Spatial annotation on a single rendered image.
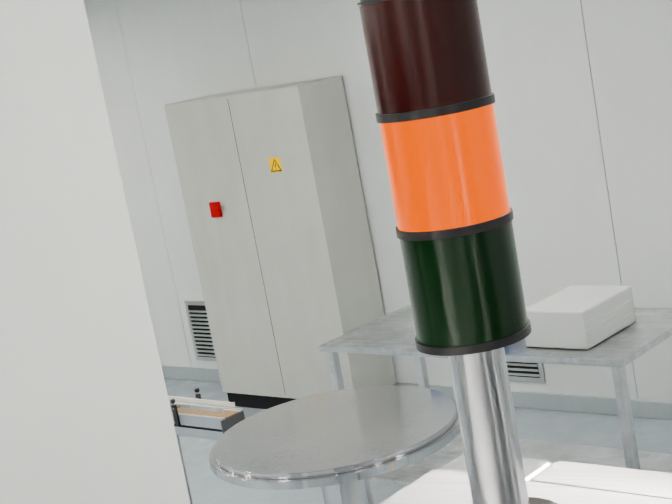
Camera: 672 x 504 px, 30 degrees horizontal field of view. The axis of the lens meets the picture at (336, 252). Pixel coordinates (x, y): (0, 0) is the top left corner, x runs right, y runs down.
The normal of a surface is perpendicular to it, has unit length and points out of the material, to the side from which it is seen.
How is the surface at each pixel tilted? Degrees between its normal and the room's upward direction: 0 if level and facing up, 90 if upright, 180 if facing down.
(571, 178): 90
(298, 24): 90
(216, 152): 90
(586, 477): 0
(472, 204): 90
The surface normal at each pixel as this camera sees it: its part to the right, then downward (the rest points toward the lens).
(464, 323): -0.17, 0.21
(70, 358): 0.74, -0.01
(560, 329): -0.66, 0.25
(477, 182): 0.43, 0.08
